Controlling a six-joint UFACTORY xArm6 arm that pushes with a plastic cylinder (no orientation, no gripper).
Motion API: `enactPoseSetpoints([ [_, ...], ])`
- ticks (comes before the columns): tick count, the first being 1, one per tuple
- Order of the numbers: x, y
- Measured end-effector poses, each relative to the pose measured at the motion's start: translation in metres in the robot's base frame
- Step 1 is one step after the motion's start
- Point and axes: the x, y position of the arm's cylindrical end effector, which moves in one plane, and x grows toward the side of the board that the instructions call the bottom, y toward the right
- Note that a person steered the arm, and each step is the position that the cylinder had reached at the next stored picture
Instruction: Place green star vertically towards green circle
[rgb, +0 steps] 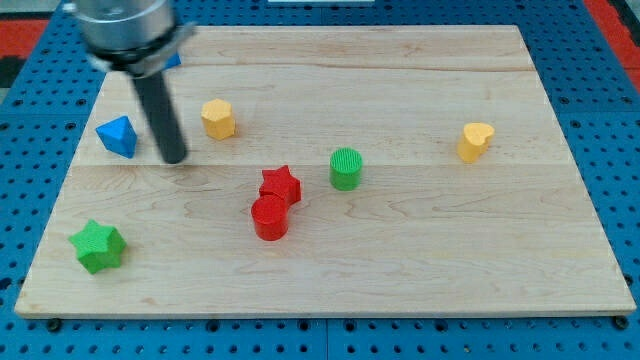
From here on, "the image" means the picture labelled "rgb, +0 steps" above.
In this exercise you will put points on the red star block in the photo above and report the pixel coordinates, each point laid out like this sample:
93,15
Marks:
281,183

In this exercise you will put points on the yellow hexagon block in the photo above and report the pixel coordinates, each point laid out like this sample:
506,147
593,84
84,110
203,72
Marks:
218,120

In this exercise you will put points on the red cylinder block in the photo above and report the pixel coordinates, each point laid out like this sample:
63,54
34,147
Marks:
270,217

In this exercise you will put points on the yellow heart block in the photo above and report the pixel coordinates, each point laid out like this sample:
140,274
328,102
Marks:
474,141

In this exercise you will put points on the wooden board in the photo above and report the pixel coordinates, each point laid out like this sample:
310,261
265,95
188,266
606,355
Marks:
424,235

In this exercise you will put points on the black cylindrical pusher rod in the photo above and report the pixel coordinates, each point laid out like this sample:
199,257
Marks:
156,103

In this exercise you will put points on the blue triangle block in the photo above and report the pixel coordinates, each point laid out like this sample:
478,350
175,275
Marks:
118,136

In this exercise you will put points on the green star block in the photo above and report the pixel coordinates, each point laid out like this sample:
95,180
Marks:
98,246

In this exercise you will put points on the green cylinder block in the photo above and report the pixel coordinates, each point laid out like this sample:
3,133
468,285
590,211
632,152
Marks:
345,169

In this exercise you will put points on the blue block behind arm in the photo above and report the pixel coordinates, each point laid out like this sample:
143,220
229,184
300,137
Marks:
173,61

